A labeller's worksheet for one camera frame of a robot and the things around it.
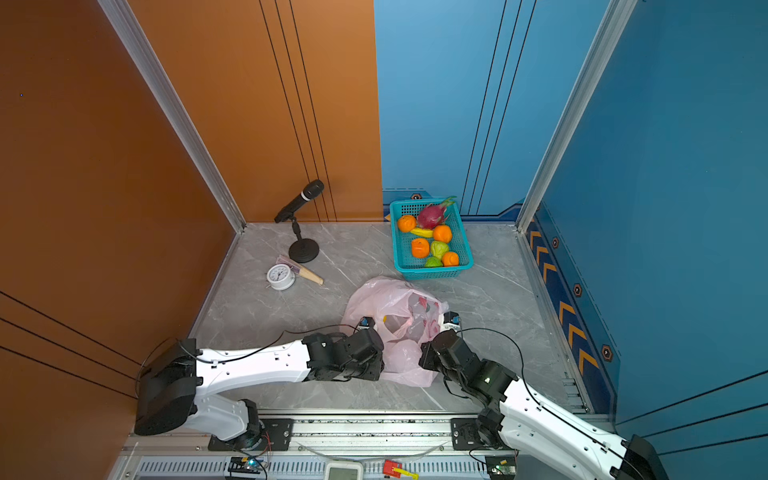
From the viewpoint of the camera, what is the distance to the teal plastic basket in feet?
3.32

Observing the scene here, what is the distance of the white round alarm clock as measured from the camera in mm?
1011

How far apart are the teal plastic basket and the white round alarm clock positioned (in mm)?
370
